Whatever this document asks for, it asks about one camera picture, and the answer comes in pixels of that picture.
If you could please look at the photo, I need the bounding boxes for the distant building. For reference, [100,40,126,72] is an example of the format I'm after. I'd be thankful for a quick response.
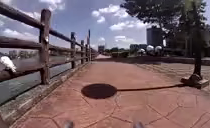
[97,45,106,54]

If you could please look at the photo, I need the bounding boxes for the tall pole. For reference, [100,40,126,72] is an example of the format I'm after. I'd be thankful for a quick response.
[87,29,92,62]

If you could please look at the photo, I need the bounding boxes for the red paved path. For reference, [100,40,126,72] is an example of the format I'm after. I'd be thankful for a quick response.
[9,53,210,128]

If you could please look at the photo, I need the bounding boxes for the white domes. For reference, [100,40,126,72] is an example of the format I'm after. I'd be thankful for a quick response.
[136,44,164,56]

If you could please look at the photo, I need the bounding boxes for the tall grey building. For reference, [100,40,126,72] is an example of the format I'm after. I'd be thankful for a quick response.
[146,27,165,48]

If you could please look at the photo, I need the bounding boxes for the robot's own part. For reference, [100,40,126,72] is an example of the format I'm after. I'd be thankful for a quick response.
[132,121,146,128]
[63,119,75,128]

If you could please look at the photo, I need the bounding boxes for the large leafy trees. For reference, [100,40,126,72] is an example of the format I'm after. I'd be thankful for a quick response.
[119,0,210,58]

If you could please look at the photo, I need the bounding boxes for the row of distant buildings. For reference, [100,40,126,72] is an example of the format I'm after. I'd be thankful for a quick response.
[0,49,39,60]

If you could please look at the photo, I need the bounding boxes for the grey concrete kerb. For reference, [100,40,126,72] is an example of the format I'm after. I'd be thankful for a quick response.
[0,60,94,128]

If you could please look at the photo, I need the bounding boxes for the dark lamp pole with base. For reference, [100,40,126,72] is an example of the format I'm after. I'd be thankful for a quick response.
[180,0,210,90]

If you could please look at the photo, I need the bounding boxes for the white bird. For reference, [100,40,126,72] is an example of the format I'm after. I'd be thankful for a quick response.
[0,55,18,74]

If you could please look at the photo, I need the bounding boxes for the grey water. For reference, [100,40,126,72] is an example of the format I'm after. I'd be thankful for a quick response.
[0,54,91,108]

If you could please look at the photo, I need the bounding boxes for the low dark wall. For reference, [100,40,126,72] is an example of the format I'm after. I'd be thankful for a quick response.
[92,49,210,67]

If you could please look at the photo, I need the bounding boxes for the brown wooden rail fence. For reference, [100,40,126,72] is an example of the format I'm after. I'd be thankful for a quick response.
[0,0,99,86]

